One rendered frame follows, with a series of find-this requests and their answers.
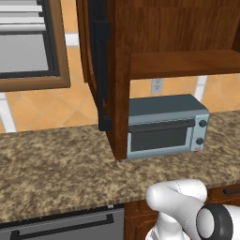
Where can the grey toaster oven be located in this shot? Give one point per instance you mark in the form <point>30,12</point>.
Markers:
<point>162,134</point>

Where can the wood-framed window with blinds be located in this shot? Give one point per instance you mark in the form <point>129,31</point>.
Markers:
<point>28,43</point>

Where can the brown wooden cabinet door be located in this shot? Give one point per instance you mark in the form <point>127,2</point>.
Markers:
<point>108,78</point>

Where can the grey dishwasher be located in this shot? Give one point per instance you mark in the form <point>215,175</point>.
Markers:
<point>62,226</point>

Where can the brown wooden wall cabinet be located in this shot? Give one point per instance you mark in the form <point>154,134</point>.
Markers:
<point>184,40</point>

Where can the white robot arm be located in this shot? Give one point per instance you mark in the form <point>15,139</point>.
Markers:
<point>175,200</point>

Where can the white wall outlet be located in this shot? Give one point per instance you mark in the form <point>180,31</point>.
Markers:
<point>157,85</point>

